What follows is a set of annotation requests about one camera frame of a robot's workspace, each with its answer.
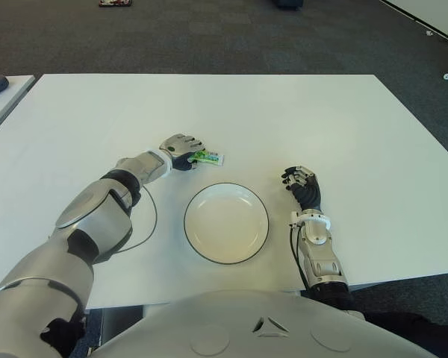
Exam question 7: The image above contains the robot left hand silver black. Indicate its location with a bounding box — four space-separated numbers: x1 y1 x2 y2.
158 133 206 172

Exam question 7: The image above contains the robot right hand silver black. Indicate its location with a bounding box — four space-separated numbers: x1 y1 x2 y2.
280 163 323 214

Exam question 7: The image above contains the green white toothpaste tube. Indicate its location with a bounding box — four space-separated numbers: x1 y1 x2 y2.
188 148 225 167

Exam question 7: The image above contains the white plate with black rim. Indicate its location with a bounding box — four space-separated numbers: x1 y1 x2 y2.
183 182 273 266

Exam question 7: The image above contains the silver robot torso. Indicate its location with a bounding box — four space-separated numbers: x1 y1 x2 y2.
85 289 440 358

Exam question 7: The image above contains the white side table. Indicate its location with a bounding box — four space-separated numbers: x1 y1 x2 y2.
0 75 37 142

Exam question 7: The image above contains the white table with black edge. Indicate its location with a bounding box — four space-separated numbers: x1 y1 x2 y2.
380 0 448 42

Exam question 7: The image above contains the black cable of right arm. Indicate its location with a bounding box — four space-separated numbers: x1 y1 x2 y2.
289 225 311 292

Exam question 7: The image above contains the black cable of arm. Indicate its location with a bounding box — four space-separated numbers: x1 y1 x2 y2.
113 186 159 255
289 225 311 292

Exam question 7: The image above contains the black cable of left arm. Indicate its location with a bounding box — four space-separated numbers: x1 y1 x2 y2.
113 186 159 255

